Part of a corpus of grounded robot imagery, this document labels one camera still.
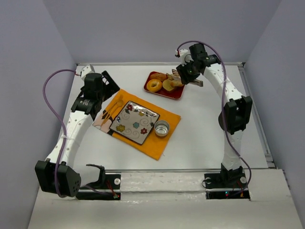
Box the metal serving tongs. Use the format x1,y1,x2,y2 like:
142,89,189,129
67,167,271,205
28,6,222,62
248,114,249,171
166,69,203,87

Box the pale plain bagel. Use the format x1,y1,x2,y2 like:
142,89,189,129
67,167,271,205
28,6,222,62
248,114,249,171
169,80,184,87

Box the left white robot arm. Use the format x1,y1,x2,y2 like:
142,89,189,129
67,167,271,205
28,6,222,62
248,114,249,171
35,65,120,198

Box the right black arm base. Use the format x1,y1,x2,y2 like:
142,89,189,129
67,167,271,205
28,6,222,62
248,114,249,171
202,165,250,200

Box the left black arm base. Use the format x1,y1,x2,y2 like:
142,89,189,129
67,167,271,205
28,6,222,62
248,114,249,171
75,164,121,201

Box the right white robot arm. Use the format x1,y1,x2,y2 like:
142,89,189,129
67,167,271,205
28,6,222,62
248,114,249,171
175,41,253,189

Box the sliced bread roll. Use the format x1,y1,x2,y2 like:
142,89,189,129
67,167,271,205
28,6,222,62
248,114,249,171
162,79,176,93

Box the brown croissant bread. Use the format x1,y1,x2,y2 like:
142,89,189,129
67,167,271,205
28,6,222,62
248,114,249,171
150,73,167,82

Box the wooden spoon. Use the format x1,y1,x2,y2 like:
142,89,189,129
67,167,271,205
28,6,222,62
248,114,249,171
104,99,123,124

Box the wooden fork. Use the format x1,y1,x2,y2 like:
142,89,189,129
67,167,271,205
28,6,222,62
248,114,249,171
103,95,123,119

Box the red rectangular tray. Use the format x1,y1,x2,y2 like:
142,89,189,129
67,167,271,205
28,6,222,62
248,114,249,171
144,72,184,100

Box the yellow glazed bagel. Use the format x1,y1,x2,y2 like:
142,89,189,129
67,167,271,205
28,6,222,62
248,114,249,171
146,79,163,93

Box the square floral ceramic plate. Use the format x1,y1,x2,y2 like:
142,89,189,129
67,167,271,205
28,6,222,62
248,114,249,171
110,101,160,145

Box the small metal cup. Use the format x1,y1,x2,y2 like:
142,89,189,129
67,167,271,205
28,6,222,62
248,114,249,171
154,120,170,137

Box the orange cloth placemat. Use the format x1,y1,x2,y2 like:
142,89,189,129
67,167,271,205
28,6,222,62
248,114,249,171
92,89,181,160

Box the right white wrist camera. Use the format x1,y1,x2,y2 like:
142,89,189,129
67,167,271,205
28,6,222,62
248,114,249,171
175,49,193,66

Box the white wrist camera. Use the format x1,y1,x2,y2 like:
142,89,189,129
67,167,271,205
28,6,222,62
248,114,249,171
175,49,193,66
75,64,95,81

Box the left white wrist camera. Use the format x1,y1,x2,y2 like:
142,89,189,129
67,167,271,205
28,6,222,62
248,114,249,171
75,64,95,81

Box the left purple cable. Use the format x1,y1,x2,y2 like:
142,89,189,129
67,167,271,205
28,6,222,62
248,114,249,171
42,69,77,198

